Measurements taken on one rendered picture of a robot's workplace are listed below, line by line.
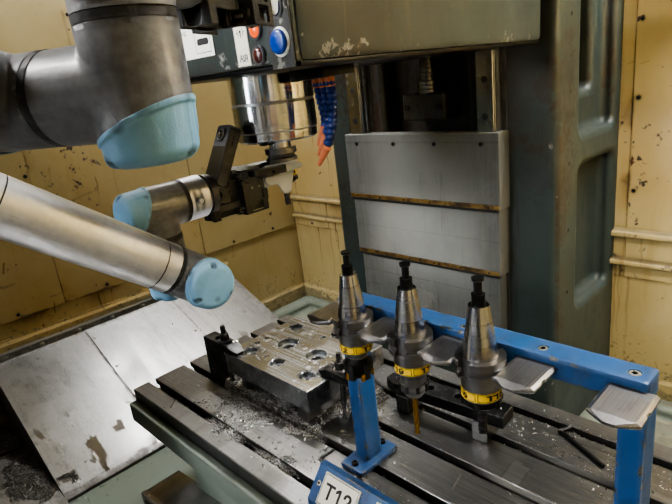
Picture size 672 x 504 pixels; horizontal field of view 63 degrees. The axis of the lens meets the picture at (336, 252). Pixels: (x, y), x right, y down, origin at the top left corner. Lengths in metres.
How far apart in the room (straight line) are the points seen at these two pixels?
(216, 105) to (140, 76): 1.80
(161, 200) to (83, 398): 1.04
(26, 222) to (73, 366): 1.24
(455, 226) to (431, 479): 0.64
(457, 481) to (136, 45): 0.84
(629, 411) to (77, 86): 0.58
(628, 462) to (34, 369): 1.66
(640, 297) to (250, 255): 1.46
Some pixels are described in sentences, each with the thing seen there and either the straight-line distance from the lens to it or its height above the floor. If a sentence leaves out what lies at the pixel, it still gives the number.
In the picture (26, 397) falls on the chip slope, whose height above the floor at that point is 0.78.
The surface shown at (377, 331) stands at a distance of 0.80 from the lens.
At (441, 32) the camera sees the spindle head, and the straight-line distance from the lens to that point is 0.95.
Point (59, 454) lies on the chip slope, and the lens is 1.75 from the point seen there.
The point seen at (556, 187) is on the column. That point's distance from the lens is 1.30.
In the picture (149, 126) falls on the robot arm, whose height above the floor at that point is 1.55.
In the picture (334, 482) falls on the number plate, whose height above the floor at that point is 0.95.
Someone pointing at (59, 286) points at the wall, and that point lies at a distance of 2.00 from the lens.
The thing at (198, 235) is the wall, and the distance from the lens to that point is 2.19.
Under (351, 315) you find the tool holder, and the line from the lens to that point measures 0.82.
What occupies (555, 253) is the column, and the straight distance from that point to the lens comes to 1.34.
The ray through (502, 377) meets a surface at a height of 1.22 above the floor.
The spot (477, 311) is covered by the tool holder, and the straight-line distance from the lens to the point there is 0.67.
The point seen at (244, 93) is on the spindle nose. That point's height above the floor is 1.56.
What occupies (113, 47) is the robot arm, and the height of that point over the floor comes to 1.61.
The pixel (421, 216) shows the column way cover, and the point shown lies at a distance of 1.45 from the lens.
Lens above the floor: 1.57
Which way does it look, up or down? 18 degrees down
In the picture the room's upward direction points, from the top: 7 degrees counter-clockwise
